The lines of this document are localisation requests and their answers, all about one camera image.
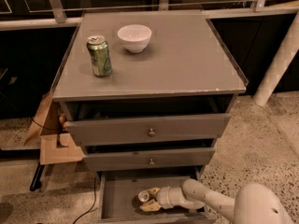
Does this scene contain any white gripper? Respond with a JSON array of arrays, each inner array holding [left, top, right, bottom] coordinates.
[[140, 187, 174, 212]]

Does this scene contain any orange soda can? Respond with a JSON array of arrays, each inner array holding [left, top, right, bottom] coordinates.
[[137, 190, 150, 203]]

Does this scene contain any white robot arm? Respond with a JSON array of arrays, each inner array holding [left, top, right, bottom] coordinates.
[[137, 179, 294, 224]]

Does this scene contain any grey bottom drawer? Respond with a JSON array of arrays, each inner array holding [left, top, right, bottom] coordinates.
[[98, 167, 217, 224]]

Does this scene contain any grey drawer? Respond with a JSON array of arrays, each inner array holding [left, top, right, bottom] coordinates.
[[98, 167, 217, 224], [83, 147, 215, 171], [66, 113, 231, 146]]

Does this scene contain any grey middle drawer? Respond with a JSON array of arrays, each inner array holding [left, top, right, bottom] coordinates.
[[83, 147, 215, 171]]

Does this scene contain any grey top drawer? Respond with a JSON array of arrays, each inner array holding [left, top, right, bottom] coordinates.
[[66, 113, 231, 146]]

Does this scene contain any grey drawer cabinet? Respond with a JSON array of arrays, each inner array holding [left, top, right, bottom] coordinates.
[[51, 10, 249, 224]]

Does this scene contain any green soda can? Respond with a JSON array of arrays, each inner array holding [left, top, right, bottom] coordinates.
[[86, 35, 112, 77]]

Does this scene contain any black floor bar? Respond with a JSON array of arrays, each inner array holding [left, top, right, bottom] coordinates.
[[30, 163, 44, 191]]

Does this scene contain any white ceramic bowl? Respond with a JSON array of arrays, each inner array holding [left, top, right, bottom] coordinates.
[[118, 24, 152, 53]]

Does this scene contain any metal window railing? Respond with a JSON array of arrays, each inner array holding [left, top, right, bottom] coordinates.
[[0, 0, 299, 31]]

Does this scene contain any black cable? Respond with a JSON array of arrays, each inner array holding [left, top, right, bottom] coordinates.
[[72, 177, 98, 224]]

